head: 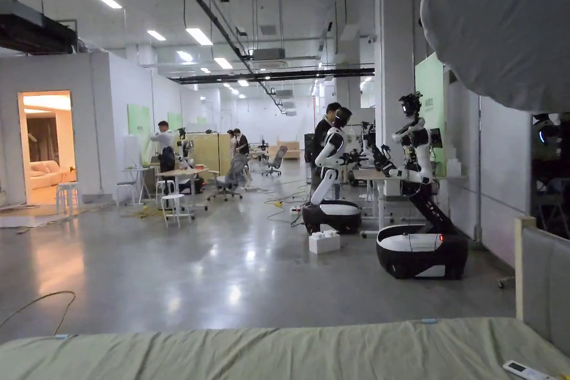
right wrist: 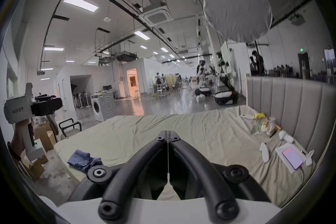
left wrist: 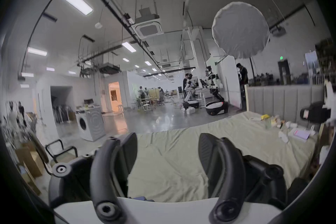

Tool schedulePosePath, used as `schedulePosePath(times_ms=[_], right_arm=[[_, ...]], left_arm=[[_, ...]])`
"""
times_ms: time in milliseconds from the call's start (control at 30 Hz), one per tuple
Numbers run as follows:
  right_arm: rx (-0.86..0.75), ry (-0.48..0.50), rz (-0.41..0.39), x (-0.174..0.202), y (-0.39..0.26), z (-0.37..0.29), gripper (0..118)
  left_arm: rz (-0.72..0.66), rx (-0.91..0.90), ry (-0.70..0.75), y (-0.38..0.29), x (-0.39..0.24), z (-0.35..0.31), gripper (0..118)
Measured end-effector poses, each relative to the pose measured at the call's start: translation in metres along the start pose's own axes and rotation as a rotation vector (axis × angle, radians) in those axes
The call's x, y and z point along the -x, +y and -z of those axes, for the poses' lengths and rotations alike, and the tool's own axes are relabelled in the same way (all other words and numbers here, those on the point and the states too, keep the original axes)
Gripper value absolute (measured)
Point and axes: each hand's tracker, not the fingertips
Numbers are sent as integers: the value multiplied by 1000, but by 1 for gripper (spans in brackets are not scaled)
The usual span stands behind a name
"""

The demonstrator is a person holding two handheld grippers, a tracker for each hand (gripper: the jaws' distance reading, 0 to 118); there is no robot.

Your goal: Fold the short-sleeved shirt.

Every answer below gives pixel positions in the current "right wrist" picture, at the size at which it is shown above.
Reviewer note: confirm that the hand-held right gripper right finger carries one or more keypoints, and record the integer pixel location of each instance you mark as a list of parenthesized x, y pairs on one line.
[(199, 165)]

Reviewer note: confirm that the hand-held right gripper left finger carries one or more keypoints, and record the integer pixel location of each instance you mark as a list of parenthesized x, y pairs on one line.
[(136, 165)]

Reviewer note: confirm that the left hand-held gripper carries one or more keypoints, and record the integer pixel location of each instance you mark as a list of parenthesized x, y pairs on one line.
[(18, 110)]

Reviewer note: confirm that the person's left forearm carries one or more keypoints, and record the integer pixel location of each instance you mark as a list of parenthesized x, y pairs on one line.
[(14, 154)]

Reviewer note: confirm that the person's left hand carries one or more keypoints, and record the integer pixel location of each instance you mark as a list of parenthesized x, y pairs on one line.
[(19, 136)]

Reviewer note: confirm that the black-framed chair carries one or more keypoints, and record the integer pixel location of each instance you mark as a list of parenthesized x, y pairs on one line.
[(68, 127)]

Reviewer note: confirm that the brown carton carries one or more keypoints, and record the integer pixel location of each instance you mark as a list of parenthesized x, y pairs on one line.
[(44, 136), (35, 169)]

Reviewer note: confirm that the bed with pale green sheet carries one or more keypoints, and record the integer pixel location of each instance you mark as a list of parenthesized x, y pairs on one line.
[(196, 125)]

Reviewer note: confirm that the white washing machine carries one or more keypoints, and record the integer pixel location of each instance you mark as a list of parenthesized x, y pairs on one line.
[(103, 106)]

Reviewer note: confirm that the blue cloth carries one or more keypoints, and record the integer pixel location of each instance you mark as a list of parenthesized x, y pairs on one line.
[(82, 160)]

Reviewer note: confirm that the black wheeled robot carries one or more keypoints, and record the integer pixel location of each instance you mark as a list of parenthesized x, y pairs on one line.
[(225, 97)]

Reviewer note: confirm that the clear plastic bag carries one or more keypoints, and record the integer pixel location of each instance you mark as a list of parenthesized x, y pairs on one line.
[(263, 125)]

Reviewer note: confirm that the yellow crumpled item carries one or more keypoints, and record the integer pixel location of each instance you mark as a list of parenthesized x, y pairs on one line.
[(259, 115)]

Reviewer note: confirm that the group of people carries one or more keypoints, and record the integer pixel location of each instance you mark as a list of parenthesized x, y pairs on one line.
[(168, 81)]

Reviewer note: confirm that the white humanoid robot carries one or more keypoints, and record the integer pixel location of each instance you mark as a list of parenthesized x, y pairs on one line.
[(201, 73)]

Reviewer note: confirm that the phone with lit screen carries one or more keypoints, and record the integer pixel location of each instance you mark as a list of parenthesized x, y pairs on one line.
[(292, 156)]

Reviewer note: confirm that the grey padded headboard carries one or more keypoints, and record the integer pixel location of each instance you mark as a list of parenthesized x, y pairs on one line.
[(296, 102)]

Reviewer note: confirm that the round white softbox lamp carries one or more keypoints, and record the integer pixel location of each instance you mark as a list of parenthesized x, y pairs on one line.
[(237, 9)]

